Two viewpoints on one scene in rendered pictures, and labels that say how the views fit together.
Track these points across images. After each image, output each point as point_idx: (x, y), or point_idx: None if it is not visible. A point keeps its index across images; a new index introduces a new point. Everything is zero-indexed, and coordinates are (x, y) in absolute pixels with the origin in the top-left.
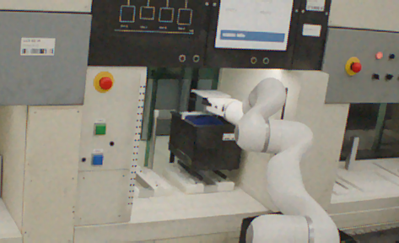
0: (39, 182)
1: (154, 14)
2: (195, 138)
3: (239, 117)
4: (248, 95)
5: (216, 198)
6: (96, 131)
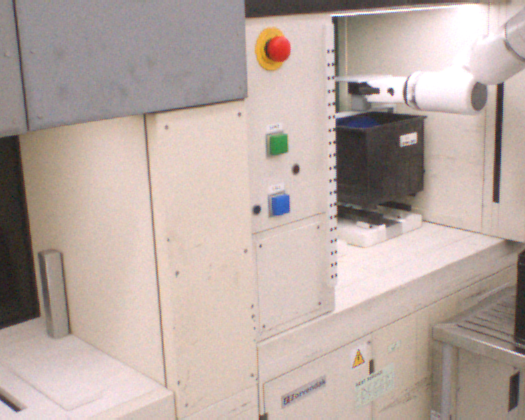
0: (191, 273)
1: None
2: (366, 151)
3: (451, 92)
4: (499, 37)
5: (412, 243)
6: (274, 148)
